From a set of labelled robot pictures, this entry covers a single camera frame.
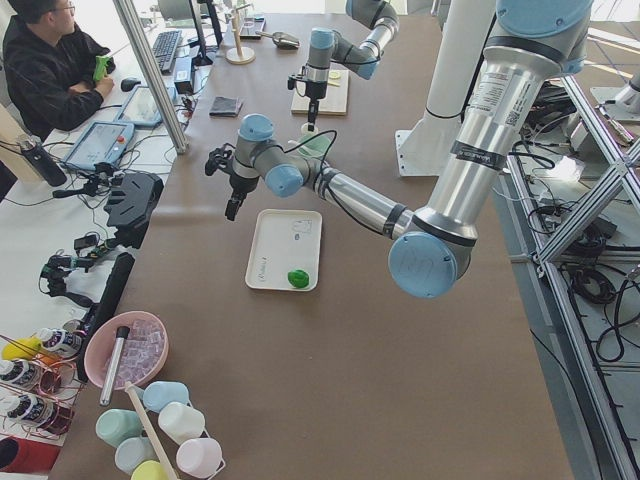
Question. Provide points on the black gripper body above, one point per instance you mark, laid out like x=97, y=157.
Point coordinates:
x=238, y=186
x=315, y=91

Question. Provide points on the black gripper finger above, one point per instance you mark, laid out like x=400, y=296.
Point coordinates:
x=312, y=114
x=233, y=206

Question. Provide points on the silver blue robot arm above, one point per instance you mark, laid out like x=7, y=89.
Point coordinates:
x=485, y=78
x=327, y=46

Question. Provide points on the mint green bowl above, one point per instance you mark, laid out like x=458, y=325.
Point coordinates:
x=314, y=146

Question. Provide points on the pink ribbed bowl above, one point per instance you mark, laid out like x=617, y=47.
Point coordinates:
x=144, y=352

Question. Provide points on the metal tube in bowl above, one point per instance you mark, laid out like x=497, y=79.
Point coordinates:
x=121, y=336

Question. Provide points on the wooden cutting board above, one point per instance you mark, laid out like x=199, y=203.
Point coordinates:
x=335, y=102

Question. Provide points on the metal scoop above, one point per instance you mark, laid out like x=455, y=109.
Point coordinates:
x=282, y=40

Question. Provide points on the cream rectangular tray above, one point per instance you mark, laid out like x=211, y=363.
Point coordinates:
x=284, y=240

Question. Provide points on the grey folded cloth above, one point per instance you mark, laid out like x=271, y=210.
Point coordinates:
x=225, y=106

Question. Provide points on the wooden mug tree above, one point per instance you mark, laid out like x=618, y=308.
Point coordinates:
x=239, y=55

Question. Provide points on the green toy pepper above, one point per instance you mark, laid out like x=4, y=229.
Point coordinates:
x=298, y=278

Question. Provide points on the upper teach pendant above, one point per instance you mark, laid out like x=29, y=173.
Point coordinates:
x=100, y=142

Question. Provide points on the black computer mouse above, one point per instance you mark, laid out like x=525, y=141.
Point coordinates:
x=129, y=83

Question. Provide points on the black keyboard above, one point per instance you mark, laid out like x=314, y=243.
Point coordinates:
x=164, y=49

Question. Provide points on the black water bottle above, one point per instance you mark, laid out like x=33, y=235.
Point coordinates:
x=33, y=151

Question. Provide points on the light blue plastic cup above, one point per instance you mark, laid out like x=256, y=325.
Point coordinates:
x=159, y=394

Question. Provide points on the seated person in black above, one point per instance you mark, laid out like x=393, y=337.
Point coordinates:
x=49, y=66

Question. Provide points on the white plastic cup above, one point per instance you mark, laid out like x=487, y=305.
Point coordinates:
x=181, y=422

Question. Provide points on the mint green plastic cup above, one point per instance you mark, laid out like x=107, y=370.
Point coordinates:
x=114, y=426

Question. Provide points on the pale pink plastic cup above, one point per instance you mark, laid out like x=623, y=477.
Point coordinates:
x=200, y=457

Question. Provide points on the grey-blue plastic cup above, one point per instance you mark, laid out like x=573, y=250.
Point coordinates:
x=132, y=452

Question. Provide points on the yellow plastic cup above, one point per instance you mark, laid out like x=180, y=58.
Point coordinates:
x=149, y=470

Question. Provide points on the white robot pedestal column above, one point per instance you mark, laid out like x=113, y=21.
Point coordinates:
x=424, y=149

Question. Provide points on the wooden rack handle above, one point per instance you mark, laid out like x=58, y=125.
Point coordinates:
x=159, y=450

